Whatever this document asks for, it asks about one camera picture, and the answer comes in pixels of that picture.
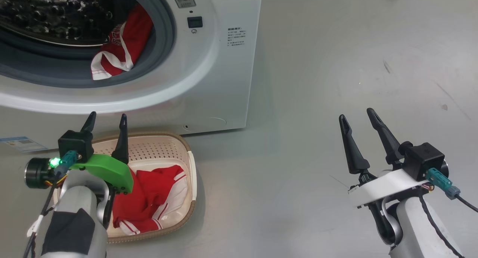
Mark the right teal plug black cable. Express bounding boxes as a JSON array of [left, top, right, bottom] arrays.
[[425, 167, 478, 214]]

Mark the thin twisted black right cable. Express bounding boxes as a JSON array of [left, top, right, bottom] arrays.
[[418, 192, 464, 258]]

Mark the red white sports garment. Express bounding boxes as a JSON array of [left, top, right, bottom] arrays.
[[90, 4, 154, 81], [112, 164, 189, 236]]

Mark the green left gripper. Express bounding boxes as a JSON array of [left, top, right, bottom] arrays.
[[24, 111, 134, 195]]

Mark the white washing machine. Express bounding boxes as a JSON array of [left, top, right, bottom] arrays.
[[0, 0, 263, 154]]

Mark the teal plug black cable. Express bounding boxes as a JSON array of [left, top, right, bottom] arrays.
[[22, 150, 79, 258], [425, 167, 478, 214]]

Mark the cream perforated laundry basket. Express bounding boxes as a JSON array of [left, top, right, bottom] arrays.
[[52, 131, 198, 245]]

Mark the left teal plug black cable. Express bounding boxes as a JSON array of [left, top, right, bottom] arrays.
[[22, 150, 79, 258]]

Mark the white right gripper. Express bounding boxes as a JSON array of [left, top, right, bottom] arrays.
[[338, 108, 430, 208]]

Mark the blue white energy label sticker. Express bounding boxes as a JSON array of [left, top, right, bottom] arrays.
[[0, 136, 49, 153]]

